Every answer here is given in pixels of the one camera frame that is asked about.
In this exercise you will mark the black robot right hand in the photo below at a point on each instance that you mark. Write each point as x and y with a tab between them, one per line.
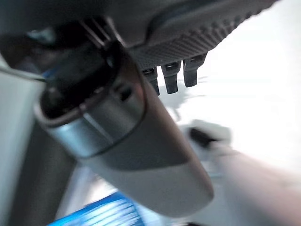
131	131

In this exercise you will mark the blue plastic shopping basket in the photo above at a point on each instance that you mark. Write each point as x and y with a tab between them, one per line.
105	212

